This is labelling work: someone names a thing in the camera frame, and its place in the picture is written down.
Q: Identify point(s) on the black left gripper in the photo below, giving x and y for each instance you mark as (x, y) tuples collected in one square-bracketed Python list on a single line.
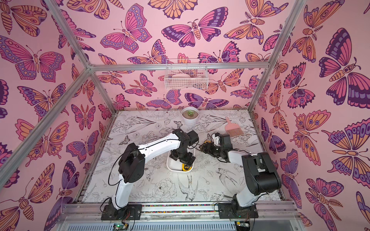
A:
[(188, 161)]

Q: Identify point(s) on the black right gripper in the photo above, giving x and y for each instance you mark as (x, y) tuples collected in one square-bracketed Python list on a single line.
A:
[(208, 147)]

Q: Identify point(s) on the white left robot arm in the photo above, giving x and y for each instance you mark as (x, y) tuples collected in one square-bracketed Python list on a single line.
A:
[(133, 160)]

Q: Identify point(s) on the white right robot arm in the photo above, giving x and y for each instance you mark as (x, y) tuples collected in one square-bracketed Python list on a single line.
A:
[(260, 173)]

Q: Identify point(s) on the white storage box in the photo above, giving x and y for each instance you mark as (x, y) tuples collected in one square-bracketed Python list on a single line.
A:
[(175, 166)]

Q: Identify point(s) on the pink hand brush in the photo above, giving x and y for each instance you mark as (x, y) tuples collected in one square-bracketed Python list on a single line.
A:
[(233, 129)]

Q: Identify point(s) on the white plant pot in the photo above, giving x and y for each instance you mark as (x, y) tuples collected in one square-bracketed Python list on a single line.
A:
[(190, 116)]

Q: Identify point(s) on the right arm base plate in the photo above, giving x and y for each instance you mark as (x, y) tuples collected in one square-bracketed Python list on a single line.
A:
[(233, 211)]

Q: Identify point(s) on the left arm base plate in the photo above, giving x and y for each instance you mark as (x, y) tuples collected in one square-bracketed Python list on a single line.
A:
[(129, 212)]

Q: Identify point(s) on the white wire wall basket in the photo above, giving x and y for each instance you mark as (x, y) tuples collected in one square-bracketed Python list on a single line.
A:
[(186, 74)]

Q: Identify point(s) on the aluminium cage frame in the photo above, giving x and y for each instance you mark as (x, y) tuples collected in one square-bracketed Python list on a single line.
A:
[(138, 42)]

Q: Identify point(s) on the aluminium front rail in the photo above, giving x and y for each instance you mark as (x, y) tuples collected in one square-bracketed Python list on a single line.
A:
[(197, 216)]

